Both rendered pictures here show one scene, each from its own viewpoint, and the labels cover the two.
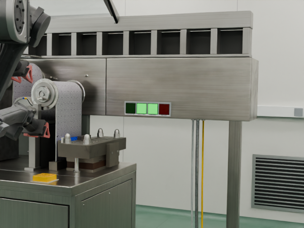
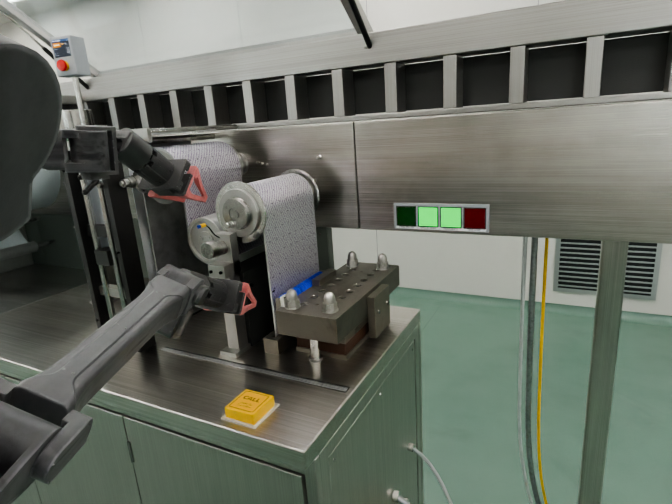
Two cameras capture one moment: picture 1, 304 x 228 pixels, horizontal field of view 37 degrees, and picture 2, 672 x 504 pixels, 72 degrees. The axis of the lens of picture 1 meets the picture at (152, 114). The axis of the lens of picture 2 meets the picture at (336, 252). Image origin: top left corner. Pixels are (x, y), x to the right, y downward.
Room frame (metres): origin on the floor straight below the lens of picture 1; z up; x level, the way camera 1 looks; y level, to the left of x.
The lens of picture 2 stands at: (1.10, 0.14, 1.44)
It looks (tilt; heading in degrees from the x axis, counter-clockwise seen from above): 16 degrees down; 8
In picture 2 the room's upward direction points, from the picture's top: 4 degrees counter-clockwise
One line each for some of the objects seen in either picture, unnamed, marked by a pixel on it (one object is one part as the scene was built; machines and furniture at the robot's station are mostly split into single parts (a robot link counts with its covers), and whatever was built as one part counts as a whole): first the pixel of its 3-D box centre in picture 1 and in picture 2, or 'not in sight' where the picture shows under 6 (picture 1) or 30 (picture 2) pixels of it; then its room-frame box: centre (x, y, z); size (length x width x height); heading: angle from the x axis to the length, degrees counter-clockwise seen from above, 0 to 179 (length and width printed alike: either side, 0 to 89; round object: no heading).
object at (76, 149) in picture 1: (94, 146); (344, 296); (2.23, 0.28, 1.00); 0.40 x 0.16 x 0.06; 159
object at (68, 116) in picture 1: (68, 122); (294, 255); (2.24, 0.40, 1.11); 0.23 x 0.01 x 0.18; 159
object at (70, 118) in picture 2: not in sight; (69, 121); (2.50, 1.14, 1.50); 0.14 x 0.14 x 0.06
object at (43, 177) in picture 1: (44, 178); (250, 406); (1.87, 0.43, 0.91); 0.07 x 0.07 x 0.02; 69
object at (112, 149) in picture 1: (112, 154); (380, 310); (2.22, 0.19, 0.96); 0.10 x 0.03 x 0.11; 159
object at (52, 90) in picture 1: (58, 94); (269, 203); (2.26, 0.46, 1.25); 0.26 x 0.12 x 0.12; 159
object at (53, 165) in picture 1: (68, 162); (301, 323); (2.24, 0.40, 0.92); 0.28 x 0.04 x 0.04; 159
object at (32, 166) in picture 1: (32, 137); (227, 295); (2.12, 0.55, 1.05); 0.06 x 0.05 x 0.31; 159
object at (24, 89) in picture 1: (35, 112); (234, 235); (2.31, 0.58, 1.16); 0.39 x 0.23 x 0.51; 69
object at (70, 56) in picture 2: not in sight; (68, 56); (2.36, 1.01, 1.66); 0.07 x 0.07 x 0.10; 80
